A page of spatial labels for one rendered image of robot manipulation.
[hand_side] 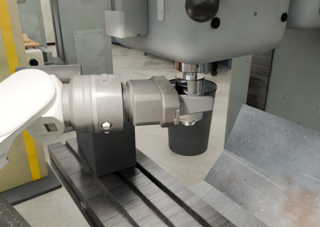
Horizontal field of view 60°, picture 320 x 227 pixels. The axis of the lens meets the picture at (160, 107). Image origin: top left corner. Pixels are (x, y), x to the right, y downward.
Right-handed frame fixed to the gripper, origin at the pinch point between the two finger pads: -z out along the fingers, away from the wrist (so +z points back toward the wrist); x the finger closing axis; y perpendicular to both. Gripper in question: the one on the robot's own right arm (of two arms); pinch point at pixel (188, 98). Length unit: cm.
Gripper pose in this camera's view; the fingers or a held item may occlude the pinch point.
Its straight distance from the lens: 45.3
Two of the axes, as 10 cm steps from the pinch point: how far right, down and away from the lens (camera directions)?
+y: -0.1, 9.3, 3.7
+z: -9.8, 0.6, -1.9
